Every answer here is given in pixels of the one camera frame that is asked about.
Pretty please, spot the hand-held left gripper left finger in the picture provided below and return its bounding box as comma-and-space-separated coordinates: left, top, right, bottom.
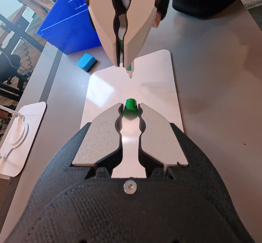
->
72, 103, 123, 168

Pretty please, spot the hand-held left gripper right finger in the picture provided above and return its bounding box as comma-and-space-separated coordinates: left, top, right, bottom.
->
138, 103, 189, 168

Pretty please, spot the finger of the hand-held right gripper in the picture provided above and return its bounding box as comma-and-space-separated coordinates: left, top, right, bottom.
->
87, 0, 123, 67
122, 0, 159, 67

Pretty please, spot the green marker cap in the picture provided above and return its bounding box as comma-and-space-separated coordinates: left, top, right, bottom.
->
123, 98, 140, 121

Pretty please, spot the small white whiteboard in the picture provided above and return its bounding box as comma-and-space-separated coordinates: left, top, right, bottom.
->
80, 49, 184, 179

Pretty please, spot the green whiteboard marker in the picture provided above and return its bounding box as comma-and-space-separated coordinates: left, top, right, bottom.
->
118, 0, 135, 79

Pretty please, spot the person's right hand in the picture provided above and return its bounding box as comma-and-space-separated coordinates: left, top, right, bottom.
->
152, 11, 162, 28

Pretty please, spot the blue plastic bin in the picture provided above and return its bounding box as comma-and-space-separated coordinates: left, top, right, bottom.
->
35, 0, 103, 55

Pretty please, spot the blue foam eraser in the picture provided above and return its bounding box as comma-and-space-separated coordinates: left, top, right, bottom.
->
76, 53, 98, 73

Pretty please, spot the white metal document stand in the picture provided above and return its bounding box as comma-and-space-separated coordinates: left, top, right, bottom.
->
0, 102, 47, 179

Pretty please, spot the black office chair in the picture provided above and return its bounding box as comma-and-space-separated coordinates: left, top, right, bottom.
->
0, 54, 32, 103

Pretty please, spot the black desk frame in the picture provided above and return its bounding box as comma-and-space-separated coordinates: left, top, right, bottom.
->
0, 13, 45, 52

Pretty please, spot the black coiled cable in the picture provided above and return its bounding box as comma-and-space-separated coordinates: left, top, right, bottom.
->
20, 38, 33, 72

